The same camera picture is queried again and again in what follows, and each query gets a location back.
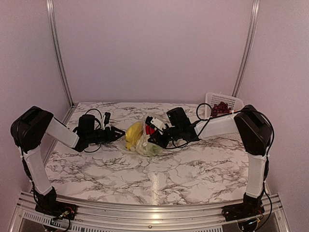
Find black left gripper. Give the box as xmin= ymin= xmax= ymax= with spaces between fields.
xmin=86 ymin=126 xmax=125 ymax=144

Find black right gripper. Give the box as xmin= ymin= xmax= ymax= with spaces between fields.
xmin=148 ymin=125 xmax=182 ymax=148

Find clear zip top bag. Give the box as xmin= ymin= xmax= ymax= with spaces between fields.
xmin=127 ymin=113 xmax=165 ymax=156

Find fake red grapes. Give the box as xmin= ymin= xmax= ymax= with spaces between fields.
xmin=211 ymin=101 xmax=232 ymax=117

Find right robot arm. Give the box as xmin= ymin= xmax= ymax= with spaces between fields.
xmin=145 ymin=104 xmax=275 ymax=221

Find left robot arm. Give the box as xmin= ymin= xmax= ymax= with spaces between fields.
xmin=10 ymin=106 xmax=125 ymax=219

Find fake red apple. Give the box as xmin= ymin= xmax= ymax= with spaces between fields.
xmin=145 ymin=125 xmax=156 ymax=136

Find fake green lettuce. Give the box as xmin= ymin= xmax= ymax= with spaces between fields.
xmin=144 ymin=143 xmax=163 ymax=156

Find fake yellow banana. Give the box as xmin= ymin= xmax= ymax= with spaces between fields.
xmin=125 ymin=121 xmax=143 ymax=151

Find white perforated plastic basket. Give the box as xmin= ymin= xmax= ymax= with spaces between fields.
xmin=205 ymin=92 xmax=244 ymax=140

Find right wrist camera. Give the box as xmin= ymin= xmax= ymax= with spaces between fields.
xmin=145 ymin=116 xmax=167 ymax=134

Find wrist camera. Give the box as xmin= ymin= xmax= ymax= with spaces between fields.
xmin=101 ymin=112 xmax=111 ymax=130
xmin=145 ymin=116 xmax=167 ymax=134

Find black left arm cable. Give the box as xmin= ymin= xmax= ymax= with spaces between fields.
xmin=72 ymin=108 xmax=109 ymax=153

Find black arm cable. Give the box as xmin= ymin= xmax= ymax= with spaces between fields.
xmin=72 ymin=108 xmax=109 ymax=153
xmin=170 ymin=102 xmax=276 ymax=158

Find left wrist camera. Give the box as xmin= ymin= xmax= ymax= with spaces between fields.
xmin=101 ymin=112 xmax=111 ymax=130

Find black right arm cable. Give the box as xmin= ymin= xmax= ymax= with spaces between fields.
xmin=170 ymin=102 xmax=276 ymax=158

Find aluminium corner post right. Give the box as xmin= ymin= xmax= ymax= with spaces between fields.
xmin=232 ymin=0 xmax=260 ymax=97

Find aluminium corner post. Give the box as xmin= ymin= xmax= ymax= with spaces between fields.
xmin=232 ymin=0 xmax=260 ymax=97
xmin=46 ymin=0 xmax=74 ymax=107

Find aluminium front rail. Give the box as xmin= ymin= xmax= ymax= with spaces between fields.
xmin=8 ymin=192 xmax=291 ymax=232

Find aluminium corner post left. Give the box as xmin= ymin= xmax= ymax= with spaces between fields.
xmin=46 ymin=0 xmax=74 ymax=107

